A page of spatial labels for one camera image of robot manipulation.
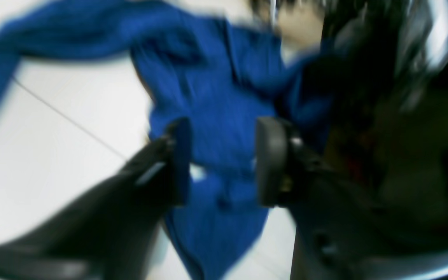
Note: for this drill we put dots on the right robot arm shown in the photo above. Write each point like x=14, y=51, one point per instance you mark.
x=386, y=58

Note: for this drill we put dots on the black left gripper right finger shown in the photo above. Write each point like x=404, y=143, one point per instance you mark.
x=345, y=234

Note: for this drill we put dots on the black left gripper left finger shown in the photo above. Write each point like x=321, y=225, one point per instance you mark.
x=107, y=233

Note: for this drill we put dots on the blue t-shirt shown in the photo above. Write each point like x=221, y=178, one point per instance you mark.
x=219, y=76

